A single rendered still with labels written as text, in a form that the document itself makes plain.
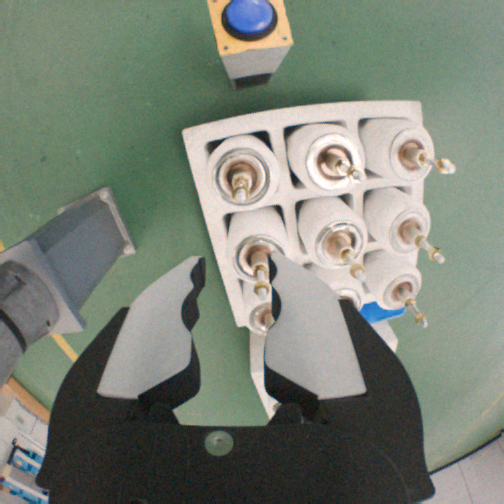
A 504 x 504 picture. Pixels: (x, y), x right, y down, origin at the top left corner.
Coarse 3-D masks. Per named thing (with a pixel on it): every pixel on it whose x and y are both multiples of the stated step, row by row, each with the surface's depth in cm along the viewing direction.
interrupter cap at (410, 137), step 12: (408, 132) 28; (420, 132) 28; (396, 144) 29; (408, 144) 29; (420, 144) 29; (396, 156) 30; (432, 156) 29; (396, 168) 30; (408, 168) 30; (420, 168) 30; (408, 180) 31
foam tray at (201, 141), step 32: (192, 128) 35; (224, 128) 35; (256, 128) 35; (288, 128) 45; (352, 128) 35; (192, 160) 37; (288, 192) 40; (352, 192) 40; (416, 192) 39; (224, 224) 44; (288, 224) 42; (224, 256) 45; (416, 256) 46
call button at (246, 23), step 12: (240, 0) 16; (252, 0) 16; (264, 0) 16; (228, 12) 16; (240, 12) 16; (252, 12) 16; (264, 12) 16; (240, 24) 17; (252, 24) 17; (264, 24) 17
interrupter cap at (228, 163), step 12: (228, 156) 30; (240, 156) 30; (252, 156) 30; (216, 168) 31; (228, 168) 31; (240, 168) 31; (252, 168) 31; (264, 168) 31; (216, 180) 31; (228, 180) 32; (252, 180) 32; (264, 180) 32; (216, 192) 32; (228, 192) 32; (252, 192) 32; (264, 192) 32; (240, 204) 33; (252, 204) 33
